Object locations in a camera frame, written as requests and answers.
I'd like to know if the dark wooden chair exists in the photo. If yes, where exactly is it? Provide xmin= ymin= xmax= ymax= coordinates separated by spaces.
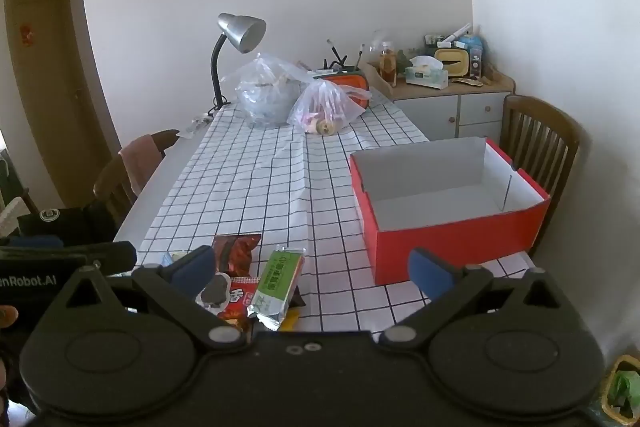
xmin=92 ymin=129 xmax=181 ymax=228

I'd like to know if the wooden door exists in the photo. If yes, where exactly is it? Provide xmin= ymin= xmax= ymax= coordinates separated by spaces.
xmin=2 ymin=0 xmax=121 ymax=210

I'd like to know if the green tissue box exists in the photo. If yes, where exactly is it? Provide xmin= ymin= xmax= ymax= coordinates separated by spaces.
xmin=404 ymin=56 xmax=451 ymax=90

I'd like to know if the black cloth with round emblem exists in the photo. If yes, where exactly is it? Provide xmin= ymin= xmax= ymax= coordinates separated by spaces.
xmin=17 ymin=206 xmax=118 ymax=244

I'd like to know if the large clear plastic bag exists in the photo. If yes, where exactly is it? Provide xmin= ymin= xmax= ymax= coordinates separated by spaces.
xmin=222 ymin=53 xmax=321 ymax=128

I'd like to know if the glass bowl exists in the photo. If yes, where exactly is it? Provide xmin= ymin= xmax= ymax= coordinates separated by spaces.
xmin=369 ymin=29 xmax=402 ymax=58

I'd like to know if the dark red shiny snack packet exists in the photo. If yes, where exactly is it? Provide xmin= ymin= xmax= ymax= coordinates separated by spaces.
xmin=211 ymin=233 xmax=263 ymax=279

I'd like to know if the green snack packet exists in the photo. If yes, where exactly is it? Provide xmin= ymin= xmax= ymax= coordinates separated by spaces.
xmin=248 ymin=245 xmax=306 ymax=332

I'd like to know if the brown slatted wooden chair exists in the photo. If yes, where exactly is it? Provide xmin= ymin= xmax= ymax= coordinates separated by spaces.
xmin=500 ymin=94 xmax=581 ymax=254

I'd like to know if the red white snack packet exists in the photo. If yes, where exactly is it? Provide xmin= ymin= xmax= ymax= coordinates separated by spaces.
xmin=218 ymin=274 xmax=261 ymax=333

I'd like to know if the white checked tablecloth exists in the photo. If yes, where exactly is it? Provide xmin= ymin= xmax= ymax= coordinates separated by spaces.
xmin=114 ymin=99 xmax=536 ymax=333

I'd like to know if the silver desk lamp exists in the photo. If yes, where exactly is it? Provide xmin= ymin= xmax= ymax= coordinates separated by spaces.
xmin=210 ymin=13 xmax=267 ymax=110

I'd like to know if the yellow tissue holder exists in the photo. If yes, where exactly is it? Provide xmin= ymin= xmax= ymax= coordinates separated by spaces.
xmin=434 ymin=48 xmax=471 ymax=80

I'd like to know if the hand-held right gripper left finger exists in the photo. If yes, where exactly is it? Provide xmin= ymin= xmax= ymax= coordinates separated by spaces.
xmin=50 ymin=246 xmax=248 ymax=351

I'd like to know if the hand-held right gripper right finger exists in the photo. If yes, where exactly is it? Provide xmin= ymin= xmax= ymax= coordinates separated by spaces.
xmin=378 ymin=248 xmax=583 ymax=350

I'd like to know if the white tube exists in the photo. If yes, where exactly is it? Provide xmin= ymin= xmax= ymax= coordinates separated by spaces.
xmin=442 ymin=23 xmax=473 ymax=45

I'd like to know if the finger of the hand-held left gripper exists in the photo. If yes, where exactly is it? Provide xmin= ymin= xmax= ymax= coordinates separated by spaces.
xmin=9 ymin=234 xmax=64 ymax=249
xmin=0 ymin=242 xmax=137 ymax=275

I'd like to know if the white wooden cabinet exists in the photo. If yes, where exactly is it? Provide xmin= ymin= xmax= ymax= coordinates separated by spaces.
xmin=367 ymin=62 xmax=516 ymax=142

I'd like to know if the small clear wrapper clutter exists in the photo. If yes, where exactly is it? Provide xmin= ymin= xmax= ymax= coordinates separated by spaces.
xmin=177 ymin=113 xmax=212 ymax=140

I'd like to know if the amber liquid bottle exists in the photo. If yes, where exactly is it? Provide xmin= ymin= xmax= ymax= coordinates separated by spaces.
xmin=378 ymin=42 xmax=398 ymax=84

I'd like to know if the red cardboard box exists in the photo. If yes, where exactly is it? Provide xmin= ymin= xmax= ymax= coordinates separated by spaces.
xmin=348 ymin=137 xmax=552 ymax=287

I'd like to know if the black brush holder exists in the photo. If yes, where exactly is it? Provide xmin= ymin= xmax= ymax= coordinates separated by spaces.
xmin=320 ymin=39 xmax=352 ymax=72

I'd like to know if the yellow wicker basket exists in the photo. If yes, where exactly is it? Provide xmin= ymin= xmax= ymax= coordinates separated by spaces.
xmin=600 ymin=354 xmax=640 ymax=423

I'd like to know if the light blue box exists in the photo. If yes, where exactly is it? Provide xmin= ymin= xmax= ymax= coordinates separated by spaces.
xmin=460 ymin=34 xmax=488 ymax=78

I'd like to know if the small clear plastic bag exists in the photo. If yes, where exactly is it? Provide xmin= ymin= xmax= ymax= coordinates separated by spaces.
xmin=287 ymin=79 xmax=373 ymax=136

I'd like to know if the yellow snack packet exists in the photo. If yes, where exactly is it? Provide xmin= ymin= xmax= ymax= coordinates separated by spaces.
xmin=277 ymin=309 xmax=301 ymax=332

